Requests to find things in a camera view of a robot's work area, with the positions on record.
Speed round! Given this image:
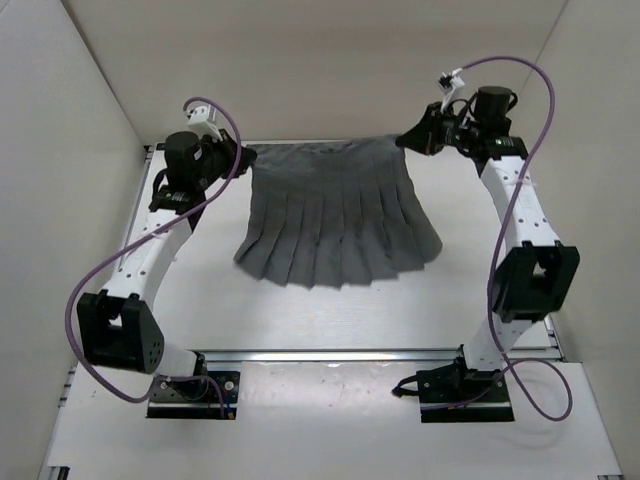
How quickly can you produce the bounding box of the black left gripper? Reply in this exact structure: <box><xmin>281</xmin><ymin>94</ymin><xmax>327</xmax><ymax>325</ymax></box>
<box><xmin>197</xmin><ymin>123</ymin><xmax>257</xmax><ymax>182</ymax></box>

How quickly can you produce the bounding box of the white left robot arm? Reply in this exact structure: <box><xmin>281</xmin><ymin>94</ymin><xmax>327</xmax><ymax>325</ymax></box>
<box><xmin>69</xmin><ymin>126</ymin><xmax>257</xmax><ymax>398</ymax></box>

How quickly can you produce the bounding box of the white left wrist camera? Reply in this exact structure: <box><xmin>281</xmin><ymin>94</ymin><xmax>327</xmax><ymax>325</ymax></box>
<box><xmin>186</xmin><ymin>105</ymin><xmax>220</xmax><ymax>139</ymax></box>

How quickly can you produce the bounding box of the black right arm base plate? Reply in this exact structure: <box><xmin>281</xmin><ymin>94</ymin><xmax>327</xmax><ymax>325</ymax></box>
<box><xmin>391</xmin><ymin>365</ymin><xmax>515</xmax><ymax>424</ymax></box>

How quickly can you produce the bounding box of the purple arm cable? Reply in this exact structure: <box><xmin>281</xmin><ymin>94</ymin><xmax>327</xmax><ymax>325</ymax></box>
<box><xmin>66</xmin><ymin>96</ymin><xmax>246</xmax><ymax>405</ymax></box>
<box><xmin>419</xmin><ymin>55</ymin><xmax>577</xmax><ymax>424</ymax></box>

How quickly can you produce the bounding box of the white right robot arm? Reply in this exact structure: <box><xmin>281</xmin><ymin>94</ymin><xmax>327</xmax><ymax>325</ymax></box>
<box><xmin>396</xmin><ymin>86</ymin><xmax>580</xmax><ymax>401</ymax></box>

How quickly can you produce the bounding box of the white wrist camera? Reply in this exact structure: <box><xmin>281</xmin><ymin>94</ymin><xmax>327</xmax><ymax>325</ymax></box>
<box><xmin>186</xmin><ymin>105</ymin><xmax>220</xmax><ymax>139</ymax></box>
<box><xmin>437</xmin><ymin>68</ymin><xmax>465</xmax><ymax>111</ymax></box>

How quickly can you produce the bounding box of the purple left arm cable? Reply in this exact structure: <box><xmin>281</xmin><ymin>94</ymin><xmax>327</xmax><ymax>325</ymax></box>
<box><xmin>66</xmin><ymin>96</ymin><xmax>246</xmax><ymax>405</ymax></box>

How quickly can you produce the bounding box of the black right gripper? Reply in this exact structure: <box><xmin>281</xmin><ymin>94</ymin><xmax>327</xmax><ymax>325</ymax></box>
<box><xmin>397</xmin><ymin>102</ymin><xmax>482</xmax><ymax>157</ymax></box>

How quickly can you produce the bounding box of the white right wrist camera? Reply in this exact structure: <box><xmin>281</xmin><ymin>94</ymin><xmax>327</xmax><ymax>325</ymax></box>
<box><xmin>437</xmin><ymin>68</ymin><xmax>465</xmax><ymax>111</ymax></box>

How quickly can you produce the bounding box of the aluminium table rail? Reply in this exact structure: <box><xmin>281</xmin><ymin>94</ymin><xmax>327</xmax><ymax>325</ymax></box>
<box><xmin>199</xmin><ymin>347</ymin><xmax>566</xmax><ymax>365</ymax></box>

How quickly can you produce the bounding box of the grey pleated skirt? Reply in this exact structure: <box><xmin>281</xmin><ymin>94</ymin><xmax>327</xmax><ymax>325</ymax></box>
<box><xmin>234</xmin><ymin>135</ymin><xmax>443</xmax><ymax>289</ymax></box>

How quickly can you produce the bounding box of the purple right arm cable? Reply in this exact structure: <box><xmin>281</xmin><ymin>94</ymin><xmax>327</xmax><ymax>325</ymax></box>
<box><xmin>419</xmin><ymin>55</ymin><xmax>577</xmax><ymax>424</ymax></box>

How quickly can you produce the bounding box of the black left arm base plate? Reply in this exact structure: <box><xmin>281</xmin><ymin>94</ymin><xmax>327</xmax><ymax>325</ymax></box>
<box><xmin>146</xmin><ymin>370</ymin><xmax>241</xmax><ymax>421</ymax></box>

